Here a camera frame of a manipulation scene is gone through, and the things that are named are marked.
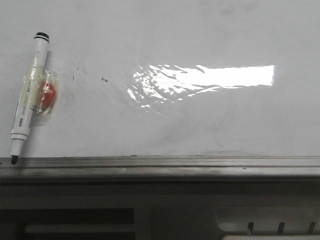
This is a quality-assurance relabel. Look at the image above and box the grey plastic unit below board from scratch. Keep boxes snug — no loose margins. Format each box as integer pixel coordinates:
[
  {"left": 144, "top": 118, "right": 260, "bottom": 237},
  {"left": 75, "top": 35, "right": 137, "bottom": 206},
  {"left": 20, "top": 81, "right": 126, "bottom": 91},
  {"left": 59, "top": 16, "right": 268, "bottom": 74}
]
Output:
[{"left": 0, "top": 181, "right": 320, "bottom": 240}]

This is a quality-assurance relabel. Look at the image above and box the grey metal whiteboard tray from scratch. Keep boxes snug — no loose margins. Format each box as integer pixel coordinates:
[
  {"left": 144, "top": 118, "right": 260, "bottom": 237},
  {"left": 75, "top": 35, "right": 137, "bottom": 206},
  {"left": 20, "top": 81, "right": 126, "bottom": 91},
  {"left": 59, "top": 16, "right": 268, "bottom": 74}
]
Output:
[{"left": 0, "top": 155, "right": 320, "bottom": 185}]

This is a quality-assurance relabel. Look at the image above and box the white whiteboard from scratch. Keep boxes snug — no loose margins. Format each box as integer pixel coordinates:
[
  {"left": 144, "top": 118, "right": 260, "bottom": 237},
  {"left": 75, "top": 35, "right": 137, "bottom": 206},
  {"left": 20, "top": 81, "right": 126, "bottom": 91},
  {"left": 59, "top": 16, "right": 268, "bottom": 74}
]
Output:
[{"left": 0, "top": 0, "right": 320, "bottom": 157}]

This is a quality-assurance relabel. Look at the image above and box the white whiteboard marker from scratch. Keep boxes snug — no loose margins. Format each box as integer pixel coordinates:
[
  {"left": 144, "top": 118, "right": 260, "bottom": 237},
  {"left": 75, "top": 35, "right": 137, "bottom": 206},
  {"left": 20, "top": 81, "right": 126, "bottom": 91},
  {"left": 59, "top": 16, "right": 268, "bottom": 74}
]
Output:
[{"left": 11, "top": 32, "right": 50, "bottom": 165}]

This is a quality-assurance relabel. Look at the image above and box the red magnet taped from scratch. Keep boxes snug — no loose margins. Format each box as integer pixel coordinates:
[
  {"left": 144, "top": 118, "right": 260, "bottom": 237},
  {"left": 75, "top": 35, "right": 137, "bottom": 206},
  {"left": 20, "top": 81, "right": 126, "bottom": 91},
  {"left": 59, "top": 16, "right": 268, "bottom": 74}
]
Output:
[{"left": 35, "top": 70, "right": 59, "bottom": 116}]

